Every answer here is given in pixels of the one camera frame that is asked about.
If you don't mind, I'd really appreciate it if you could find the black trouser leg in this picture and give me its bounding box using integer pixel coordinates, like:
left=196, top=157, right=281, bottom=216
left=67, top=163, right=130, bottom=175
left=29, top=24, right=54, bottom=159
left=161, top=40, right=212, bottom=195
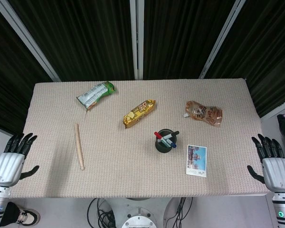
left=0, top=201, right=21, bottom=228

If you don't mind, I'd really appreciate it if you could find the black pleated curtain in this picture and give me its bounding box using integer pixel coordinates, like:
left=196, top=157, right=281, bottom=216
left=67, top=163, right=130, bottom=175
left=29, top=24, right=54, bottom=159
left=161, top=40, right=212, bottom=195
left=0, top=0, right=285, bottom=129

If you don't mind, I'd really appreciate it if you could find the black white sneaker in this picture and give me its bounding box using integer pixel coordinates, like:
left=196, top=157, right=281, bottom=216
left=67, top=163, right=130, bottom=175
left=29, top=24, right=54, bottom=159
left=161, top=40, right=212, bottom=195
left=15, top=208, right=41, bottom=226

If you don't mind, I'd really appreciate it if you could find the black cap marker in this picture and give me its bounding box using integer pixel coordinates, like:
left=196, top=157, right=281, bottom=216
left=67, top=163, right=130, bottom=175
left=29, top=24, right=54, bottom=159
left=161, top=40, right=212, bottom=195
left=158, top=130, right=180, bottom=143

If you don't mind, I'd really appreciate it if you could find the white frame beam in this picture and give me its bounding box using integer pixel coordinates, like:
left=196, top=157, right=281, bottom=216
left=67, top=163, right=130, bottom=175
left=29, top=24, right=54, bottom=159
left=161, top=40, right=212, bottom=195
left=260, top=96, right=285, bottom=120

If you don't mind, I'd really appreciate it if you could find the brown spouted drink pouch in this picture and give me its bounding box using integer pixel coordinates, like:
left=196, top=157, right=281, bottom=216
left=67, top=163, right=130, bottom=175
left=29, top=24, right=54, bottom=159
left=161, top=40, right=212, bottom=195
left=182, top=100, right=223, bottom=128

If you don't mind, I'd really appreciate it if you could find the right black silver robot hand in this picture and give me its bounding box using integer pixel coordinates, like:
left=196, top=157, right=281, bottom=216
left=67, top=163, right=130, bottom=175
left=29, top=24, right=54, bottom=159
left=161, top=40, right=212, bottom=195
left=247, top=133, right=285, bottom=193

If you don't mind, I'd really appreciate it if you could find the yellow biscuit pack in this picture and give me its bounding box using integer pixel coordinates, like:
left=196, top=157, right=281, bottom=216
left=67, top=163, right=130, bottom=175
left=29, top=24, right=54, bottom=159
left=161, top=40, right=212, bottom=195
left=123, top=99, right=156, bottom=129

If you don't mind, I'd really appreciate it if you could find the black mesh pen holder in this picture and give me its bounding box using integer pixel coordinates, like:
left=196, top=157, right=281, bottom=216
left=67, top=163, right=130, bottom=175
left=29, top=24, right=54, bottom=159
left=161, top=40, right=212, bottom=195
left=154, top=128, right=176, bottom=154

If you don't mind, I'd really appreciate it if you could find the wooden stick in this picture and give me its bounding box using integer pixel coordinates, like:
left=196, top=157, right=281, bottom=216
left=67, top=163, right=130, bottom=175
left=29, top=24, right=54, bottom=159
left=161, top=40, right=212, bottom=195
left=74, top=123, right=85, bottom=171

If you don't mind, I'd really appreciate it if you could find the red capped marker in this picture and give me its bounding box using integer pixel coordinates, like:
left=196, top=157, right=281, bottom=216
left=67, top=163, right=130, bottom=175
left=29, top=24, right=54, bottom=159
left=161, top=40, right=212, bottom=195
left=154, top=132, right=167, bottom=144

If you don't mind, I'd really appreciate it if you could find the white frame post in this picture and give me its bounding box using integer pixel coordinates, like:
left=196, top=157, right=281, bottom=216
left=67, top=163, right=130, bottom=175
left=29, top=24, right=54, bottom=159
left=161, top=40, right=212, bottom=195
left=129, top=0, right=145, bottom=80
left=199, top=0, right=247, bottom=79
left=0, top=0, right=62, bottom=82

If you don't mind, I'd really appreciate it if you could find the black cable bundle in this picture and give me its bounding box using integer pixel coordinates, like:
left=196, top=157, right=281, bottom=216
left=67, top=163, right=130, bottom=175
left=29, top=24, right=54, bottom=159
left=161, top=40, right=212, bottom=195
left=164, top=197, right=193, bottom=224
left=87, top=197, right=116, bottom=228

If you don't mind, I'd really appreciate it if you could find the beige woven table cloth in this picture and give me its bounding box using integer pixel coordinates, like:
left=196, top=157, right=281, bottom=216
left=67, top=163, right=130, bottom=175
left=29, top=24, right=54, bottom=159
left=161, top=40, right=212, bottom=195
left=10, top=78, right=270, bottom=199

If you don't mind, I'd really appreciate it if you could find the green white snack bag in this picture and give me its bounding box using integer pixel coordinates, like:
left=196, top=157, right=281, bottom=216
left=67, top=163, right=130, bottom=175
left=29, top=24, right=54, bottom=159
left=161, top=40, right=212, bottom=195
left=76, top=81, right=116, bottom=111

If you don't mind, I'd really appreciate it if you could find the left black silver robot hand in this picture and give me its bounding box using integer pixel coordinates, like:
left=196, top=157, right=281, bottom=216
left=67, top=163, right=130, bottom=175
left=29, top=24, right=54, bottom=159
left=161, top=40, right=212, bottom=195
left=0, top=133, right=40, bottom=188

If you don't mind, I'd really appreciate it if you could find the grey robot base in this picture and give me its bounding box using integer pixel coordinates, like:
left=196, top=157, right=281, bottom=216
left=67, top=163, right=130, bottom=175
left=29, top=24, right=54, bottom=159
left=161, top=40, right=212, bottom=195
left=108, top=198, right=176, bottom=228

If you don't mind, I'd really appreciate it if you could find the blue capped marker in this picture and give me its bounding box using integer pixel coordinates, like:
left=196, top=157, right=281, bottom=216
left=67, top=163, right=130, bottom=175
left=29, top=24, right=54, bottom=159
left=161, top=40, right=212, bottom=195
left=161, top=138, right=178, bottom=149

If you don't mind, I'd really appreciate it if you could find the building photo postcard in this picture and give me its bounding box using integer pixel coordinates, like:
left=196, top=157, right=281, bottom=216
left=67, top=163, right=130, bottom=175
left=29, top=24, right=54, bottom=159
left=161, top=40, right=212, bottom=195
left=186, top=144, right=208, bottom=178

